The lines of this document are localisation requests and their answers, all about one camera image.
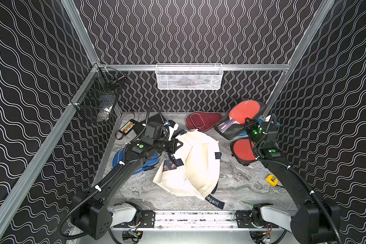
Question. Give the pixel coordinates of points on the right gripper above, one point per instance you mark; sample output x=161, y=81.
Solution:
x=248, y=127

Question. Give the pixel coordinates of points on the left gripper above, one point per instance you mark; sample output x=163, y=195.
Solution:
x=175, y=146

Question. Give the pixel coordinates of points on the dark grey paddle case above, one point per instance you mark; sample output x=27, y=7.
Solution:
x=242, y=150

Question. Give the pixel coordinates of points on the cream canvas tote bag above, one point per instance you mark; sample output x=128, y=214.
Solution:
x=194, y=169

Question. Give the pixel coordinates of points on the red paddle case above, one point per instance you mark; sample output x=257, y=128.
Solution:
x=202, y=121

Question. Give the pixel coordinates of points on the teal paddle case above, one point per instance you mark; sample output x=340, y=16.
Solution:
x=269, y=126

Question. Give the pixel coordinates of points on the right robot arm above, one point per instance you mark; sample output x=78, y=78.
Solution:
x=316, y=220

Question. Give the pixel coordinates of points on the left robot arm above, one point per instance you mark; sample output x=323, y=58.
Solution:
x=89, y=214

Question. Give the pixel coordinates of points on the black plastic case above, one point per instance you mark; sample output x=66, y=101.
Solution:
x=140, y=125

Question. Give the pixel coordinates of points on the yellow tape measure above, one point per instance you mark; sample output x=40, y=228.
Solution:
x=273, y=181

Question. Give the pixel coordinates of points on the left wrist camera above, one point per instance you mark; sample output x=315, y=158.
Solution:
x=172, y=126

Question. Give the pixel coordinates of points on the white mesh wall basket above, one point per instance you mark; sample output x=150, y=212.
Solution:
x=189, y=76

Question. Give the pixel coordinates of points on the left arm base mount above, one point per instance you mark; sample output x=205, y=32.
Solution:
x=145, y=219

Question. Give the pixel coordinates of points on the black wire wall basket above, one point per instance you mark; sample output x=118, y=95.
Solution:
x=98, y=98

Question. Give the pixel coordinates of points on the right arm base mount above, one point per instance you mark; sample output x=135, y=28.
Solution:
x=251, y=219

